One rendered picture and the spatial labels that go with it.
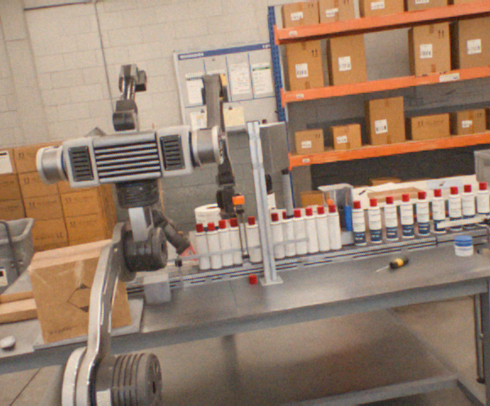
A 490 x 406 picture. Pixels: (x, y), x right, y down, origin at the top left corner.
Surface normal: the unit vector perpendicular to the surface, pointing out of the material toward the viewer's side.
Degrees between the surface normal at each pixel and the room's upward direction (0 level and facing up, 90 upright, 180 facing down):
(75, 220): 89
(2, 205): 89
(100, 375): 31
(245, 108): 90
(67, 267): 90
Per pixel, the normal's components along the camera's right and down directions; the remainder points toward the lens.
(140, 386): -0.09, -0.37
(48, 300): 0.28, 0.15
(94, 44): -0.03, 0.20
